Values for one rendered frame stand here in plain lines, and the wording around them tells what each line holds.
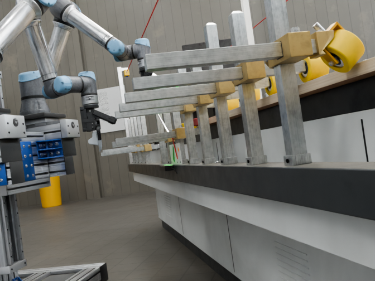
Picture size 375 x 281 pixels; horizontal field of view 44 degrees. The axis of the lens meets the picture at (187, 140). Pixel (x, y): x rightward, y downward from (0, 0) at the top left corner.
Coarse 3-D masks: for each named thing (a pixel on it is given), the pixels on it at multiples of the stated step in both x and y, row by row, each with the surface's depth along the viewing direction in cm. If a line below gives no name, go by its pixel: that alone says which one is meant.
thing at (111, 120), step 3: (93, 111) 209; (96, 111) 208; (93, 114) 208; (96, 114) 208; (99, 114) 209; (102, 114) 209; (105, 114) 209; (99, 117) 209; (102, 117) 209; (105, 117) 209; (108, 117) 210; (111, 117) 210; (114, 117) 211; (105, 120) 212; (108, 120) 209; (111, 120) 210; (114, 120) 210; (111, 123) 211; (114, 123) 210
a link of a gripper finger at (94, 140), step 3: (93, 132) 208; (96, 132) 208; (93, 135) 208; (96, 135) 208; (90, 138) 208; (93, 138) 208; (96, 138) 209; (90, 141) 208; (93, 141) 208; (96, 141) 209; (99, 141) 208; (96, 144) 209; (99, 144) 209; (99, 147) 209; (99, 150) 210
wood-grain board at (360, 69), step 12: (372, 60) 94; (336, 72) 107; (348, 72) 103; (360, 72) 98; (372, 72) 97; (300, 84) 126; (312, 84) 119; (324, 84) 113; (336, 84) 112; (276, 96) 142; (300, 96) 133; (240, 108) 175; (264, 108) 163; (216, 120) 209
